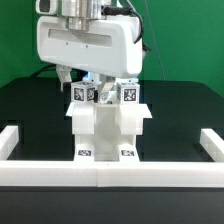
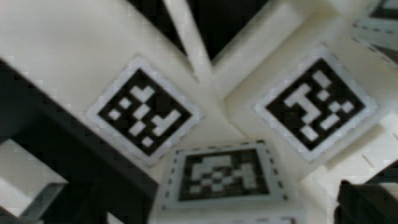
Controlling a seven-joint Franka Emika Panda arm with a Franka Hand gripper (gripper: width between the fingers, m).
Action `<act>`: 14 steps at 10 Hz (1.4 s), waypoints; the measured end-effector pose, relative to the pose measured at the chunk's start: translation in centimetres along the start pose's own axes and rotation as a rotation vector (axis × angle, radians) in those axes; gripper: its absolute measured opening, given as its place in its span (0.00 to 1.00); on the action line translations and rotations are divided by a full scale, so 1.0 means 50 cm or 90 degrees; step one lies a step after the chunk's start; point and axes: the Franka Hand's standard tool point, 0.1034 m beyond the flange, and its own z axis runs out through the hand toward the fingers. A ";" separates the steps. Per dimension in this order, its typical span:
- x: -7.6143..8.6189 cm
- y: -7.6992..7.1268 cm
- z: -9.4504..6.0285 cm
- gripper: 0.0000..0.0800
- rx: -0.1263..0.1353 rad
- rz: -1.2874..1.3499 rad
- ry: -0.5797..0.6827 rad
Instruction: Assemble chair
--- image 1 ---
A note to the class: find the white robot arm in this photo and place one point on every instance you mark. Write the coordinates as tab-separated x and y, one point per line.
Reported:
79	14

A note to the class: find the white chair seat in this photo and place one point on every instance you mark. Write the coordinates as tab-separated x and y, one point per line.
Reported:
106	146

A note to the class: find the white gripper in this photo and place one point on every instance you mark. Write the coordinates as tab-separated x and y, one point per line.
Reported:
107	48

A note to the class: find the white sheet with tags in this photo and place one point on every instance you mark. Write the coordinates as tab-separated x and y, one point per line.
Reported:
138	110

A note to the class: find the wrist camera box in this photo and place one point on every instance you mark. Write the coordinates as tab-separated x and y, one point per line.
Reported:
46	7

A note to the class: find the white chair back piece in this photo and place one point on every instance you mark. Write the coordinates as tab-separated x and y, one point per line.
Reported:
106	117

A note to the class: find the white U-shaped fence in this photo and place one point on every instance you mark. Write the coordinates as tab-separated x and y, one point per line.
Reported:
111	174

